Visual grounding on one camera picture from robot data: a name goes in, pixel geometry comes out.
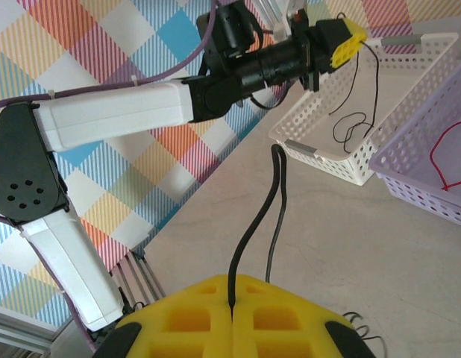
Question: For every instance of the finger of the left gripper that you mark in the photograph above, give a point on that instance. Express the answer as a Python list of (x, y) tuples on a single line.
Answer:
[(346, 28), (346, 52)]

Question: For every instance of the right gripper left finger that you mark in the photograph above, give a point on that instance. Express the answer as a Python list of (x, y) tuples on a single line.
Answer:
[(185, 324)]

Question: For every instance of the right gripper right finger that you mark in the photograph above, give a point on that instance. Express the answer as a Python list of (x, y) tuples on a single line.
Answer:
[(286, 328)]

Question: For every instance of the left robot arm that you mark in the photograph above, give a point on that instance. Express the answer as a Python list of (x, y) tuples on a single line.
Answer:
[(103, 112)]

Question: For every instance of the white perforated plastic basket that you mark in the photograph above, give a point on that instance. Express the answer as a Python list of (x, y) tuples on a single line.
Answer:
[(402, 74)]

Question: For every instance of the purple perforated plastic basket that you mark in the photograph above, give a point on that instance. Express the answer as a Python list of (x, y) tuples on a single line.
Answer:
[(420, 156)]

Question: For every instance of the aluminium frame post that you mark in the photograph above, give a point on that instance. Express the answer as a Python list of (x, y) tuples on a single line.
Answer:
[(268, 7)]

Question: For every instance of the aluminium table side rail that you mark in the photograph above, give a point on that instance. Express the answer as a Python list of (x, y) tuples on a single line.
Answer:
[(141, 276)]

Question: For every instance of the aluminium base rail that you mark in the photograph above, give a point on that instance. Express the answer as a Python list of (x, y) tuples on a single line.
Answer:
[(18, 332)]

